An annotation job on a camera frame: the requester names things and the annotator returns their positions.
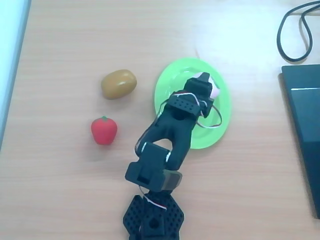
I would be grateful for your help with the pink toy peach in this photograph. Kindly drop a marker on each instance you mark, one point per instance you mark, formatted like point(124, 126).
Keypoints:
point(215, 92)

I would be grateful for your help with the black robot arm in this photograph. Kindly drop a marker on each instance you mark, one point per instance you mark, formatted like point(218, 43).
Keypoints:
point(172, 130)

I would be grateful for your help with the green oval plate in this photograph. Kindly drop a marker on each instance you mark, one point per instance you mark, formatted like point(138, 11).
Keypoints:
point(175, 72)

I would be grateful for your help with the brown toy kiwi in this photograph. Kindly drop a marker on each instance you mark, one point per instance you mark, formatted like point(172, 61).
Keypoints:
point(117, 85)

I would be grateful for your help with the red toy strawberry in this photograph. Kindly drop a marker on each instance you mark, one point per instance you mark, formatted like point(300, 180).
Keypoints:
point(103, 130)

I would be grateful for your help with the dark laptop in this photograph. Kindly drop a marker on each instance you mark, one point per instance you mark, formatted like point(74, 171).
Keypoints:
point(307, 120)

